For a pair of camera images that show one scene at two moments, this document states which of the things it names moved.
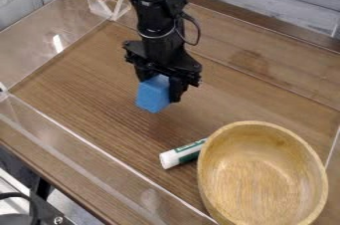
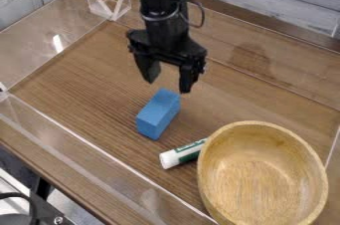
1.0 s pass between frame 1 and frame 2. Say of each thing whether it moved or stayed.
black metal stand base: stayed
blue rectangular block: moved
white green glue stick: stayed
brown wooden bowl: stayed
